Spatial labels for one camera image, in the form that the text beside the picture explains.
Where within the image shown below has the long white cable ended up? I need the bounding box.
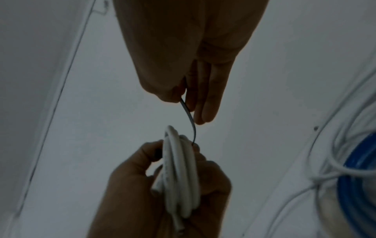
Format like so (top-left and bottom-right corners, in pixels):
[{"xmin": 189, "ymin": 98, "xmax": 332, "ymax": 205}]
[{"xmin": 264, "ymin": 69, "xmax": 376, "ymax": 238}]

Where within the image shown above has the person's left hand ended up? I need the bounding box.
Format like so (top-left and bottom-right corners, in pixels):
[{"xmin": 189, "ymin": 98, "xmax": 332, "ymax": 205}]
[{"xmin": 86, "ymin": 134, "xmax": 233, "ymax": 238}]

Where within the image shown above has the dangling white wire end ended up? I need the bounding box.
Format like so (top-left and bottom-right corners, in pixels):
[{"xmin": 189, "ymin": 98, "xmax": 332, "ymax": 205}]
[{"xmin": 94, "ymin": 0, "xmax": 110, "ymax": 15}]

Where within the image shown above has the short white cable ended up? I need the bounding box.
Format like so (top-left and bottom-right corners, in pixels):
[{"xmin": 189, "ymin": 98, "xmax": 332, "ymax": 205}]
[{"xmin": 151, "ymin": 125, "xmax": 202, "ymax": 236}]

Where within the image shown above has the blue cable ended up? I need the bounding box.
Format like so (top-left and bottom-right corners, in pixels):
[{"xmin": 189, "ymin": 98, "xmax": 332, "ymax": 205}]
[{"xmin": 337, "ymin": 132, "xmax": 376, "ymax": 238}]

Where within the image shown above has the person's right hand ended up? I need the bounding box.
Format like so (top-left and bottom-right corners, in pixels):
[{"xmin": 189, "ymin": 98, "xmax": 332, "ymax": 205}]
[{"xmin": 113, "ymin": 0, "xmax": 269, "ymax": 126}]

